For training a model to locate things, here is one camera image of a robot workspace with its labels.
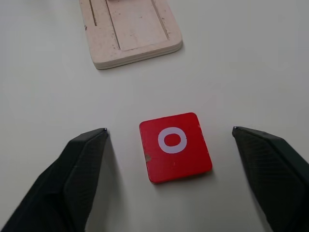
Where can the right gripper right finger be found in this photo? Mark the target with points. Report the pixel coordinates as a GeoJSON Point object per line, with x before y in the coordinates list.
{"type": "Point", "coordinates": [280, 174]}

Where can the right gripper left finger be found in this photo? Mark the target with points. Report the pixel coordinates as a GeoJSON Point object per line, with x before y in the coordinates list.
{"type": "Point", "coordinates": [55, 183]}

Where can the red letter tile o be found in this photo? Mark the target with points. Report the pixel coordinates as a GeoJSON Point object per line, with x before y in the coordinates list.
{"type": "Point", "coordinates": [190, 164]}

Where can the wooden letter tray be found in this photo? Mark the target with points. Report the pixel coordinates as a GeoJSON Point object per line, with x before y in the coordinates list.
{"type": "Point", "coordinates": [140, 29]}

